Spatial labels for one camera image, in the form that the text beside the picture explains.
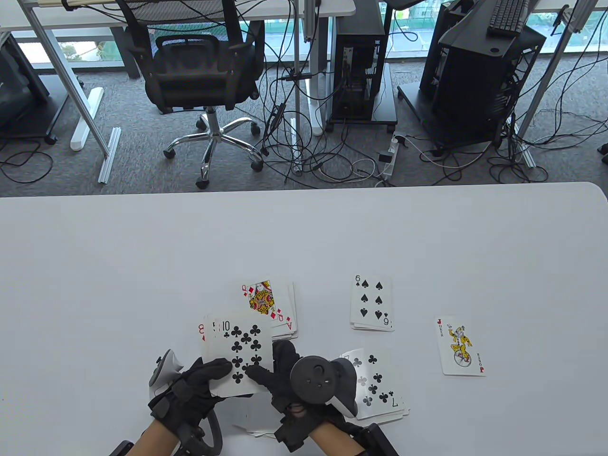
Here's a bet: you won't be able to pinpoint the person's left hand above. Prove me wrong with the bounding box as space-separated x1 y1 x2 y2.
148 357 255 435

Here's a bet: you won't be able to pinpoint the person's right hand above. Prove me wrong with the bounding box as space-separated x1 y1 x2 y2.
246 340 361 452

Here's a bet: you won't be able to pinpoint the pile of hearts cards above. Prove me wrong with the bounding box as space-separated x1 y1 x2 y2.
232 397 285 438

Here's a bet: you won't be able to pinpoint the many-pip clubs playing card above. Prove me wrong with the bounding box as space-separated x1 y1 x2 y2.
218 311 275 397

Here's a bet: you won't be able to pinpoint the stack of playing cards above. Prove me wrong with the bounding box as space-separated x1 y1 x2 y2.
199 311 275 397

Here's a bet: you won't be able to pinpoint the pile of diamonds cards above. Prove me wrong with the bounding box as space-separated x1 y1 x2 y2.
241 279 299 340

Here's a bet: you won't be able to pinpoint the pile of clubs cards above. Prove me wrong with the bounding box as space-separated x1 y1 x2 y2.
340 348 410 423

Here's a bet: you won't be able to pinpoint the many-pip spades playing card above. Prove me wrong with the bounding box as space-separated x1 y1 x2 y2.
351 275 394 332

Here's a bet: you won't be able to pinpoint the jester figure playing card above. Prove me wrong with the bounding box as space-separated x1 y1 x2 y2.
435 315 486 377

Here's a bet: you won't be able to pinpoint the person's left forearm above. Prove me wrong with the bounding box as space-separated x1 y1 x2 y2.
133 420 181 456

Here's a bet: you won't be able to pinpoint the person's right forearm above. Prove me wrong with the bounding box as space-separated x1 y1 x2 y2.
309 420 364 456

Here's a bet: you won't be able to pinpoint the grey and white handheld controller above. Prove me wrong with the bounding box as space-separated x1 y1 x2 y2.
290 356 359 418
149 349 224 456

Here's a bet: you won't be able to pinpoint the white power strip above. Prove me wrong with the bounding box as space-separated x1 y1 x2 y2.
378 134 409 181

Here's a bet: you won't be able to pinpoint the black rolling computer stand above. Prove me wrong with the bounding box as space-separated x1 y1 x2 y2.
326 62 399 133

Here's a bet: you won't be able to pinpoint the black flat floor stand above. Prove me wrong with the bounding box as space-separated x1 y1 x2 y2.
398 83 505 149

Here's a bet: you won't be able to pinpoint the black mesh office chair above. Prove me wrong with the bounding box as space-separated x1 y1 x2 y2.
115 0 266 190

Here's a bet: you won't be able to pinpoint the black rolling cabinet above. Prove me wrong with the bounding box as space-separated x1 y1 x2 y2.
0 32 70 145

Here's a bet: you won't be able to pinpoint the large black computer tower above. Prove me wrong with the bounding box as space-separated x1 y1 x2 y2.
430 24 547 149

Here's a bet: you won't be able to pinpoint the black computer case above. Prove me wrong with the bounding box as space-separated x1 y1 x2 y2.
419 0 459 100

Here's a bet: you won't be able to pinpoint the black tilted board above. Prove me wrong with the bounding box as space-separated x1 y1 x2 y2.
438 0 519 58

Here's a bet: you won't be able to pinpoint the black keyboard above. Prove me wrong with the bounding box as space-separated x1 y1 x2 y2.
487 0 530 38

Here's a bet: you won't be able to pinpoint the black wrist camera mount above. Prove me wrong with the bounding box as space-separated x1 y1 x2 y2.
178 425 209 456
359 423 399 456

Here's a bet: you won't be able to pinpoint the tangle of black floor cables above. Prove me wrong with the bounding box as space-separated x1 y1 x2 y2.
254 0 608 190

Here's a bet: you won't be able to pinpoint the black looped floor cable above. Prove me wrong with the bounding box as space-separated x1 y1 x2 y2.
0 138 54 185

